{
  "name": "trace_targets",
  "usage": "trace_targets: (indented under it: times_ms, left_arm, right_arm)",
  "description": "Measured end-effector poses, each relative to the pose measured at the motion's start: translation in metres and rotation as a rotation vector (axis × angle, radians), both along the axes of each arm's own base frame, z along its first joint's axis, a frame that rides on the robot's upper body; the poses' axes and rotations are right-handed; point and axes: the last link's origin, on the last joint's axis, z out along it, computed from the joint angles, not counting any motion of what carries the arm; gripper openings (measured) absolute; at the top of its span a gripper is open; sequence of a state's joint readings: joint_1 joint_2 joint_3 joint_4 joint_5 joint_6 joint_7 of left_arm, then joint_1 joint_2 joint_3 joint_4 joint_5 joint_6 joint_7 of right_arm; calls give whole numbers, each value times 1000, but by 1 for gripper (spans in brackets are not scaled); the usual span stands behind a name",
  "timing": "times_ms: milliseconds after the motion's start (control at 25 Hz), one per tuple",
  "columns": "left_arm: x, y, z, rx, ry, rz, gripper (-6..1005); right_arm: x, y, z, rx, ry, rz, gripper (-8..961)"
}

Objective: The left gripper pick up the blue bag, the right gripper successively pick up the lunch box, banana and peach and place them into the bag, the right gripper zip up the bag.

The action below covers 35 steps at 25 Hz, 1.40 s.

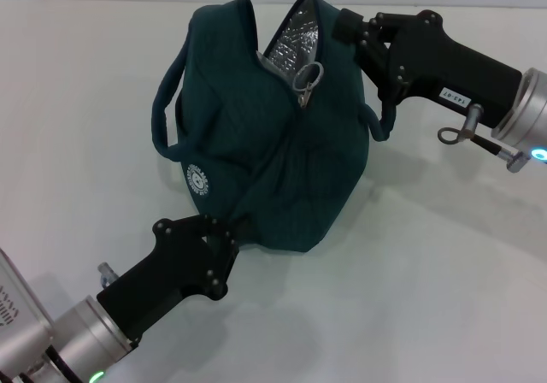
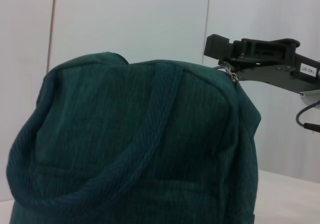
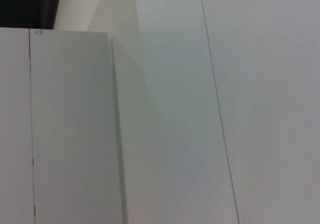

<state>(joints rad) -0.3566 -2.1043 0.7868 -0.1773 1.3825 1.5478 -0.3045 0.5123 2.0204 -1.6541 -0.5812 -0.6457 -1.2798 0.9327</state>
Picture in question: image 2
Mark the dark teal fabric lunch bag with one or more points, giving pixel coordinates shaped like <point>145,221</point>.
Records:
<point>125,146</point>

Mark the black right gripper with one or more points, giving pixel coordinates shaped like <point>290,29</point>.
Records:
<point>280,64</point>

